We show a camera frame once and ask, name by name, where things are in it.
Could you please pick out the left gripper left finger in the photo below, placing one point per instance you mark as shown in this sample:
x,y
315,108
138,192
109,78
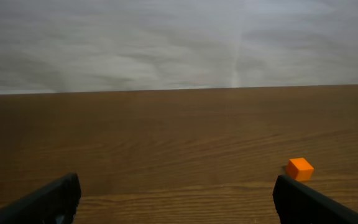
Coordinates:
x,y
48,202

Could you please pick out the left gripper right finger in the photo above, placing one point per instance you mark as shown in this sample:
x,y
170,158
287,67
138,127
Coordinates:
x,y
303,205

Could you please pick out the orange cube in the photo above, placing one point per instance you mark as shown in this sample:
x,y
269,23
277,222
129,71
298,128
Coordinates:
x,y
300,168

